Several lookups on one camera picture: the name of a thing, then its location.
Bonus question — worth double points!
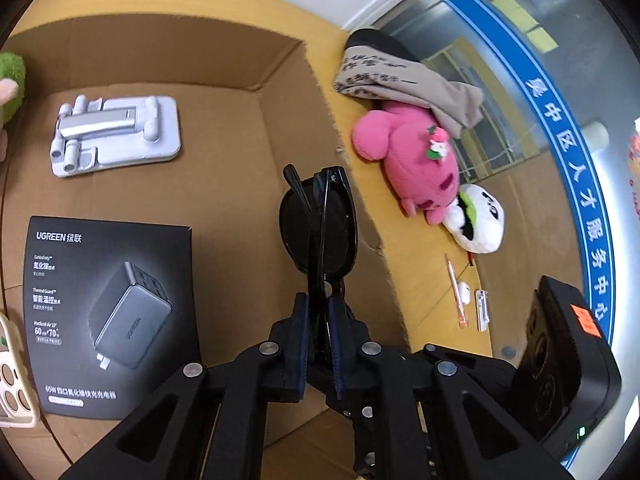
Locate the black charger box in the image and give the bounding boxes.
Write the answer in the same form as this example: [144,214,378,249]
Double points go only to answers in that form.
[23,216,202,420]

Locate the clear white phone case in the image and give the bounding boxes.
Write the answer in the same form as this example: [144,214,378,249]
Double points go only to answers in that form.
[1,314,40,429]

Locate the black sunglasses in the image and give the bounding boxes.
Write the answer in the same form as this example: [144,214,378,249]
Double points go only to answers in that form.
[279,164,358,400]

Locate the white folding phone stand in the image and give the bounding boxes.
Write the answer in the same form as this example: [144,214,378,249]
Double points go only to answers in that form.
[50,94,181,178]

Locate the pink pen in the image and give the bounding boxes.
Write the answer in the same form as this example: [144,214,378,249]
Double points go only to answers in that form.
[445,257,469,328]

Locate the small white clip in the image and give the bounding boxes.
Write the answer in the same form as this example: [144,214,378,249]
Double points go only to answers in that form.
[475,289,490,333]

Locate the small white earbud case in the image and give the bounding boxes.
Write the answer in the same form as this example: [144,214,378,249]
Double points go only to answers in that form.
[457,282,471,306]

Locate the white panda plush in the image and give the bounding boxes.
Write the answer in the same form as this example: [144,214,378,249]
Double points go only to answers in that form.
[442,184,506,255]

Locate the brown cardboard box tray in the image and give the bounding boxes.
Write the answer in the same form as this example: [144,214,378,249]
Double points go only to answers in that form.
[0,13,414,480]

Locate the pink plush toy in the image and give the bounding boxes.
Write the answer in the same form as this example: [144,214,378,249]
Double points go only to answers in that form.
[352,101,460,226]

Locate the grey printed cloth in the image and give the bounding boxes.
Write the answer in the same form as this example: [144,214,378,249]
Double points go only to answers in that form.
[333,44,484,139]

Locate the yellow sticky notes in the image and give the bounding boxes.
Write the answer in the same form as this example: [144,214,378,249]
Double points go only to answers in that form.
[489,0,559,54]

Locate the black cap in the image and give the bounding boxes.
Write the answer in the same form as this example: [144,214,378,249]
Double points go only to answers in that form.
[344,28,419,62]

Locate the pig plush teal outfit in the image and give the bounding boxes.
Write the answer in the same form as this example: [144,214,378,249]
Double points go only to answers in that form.
[0,52,26,162]

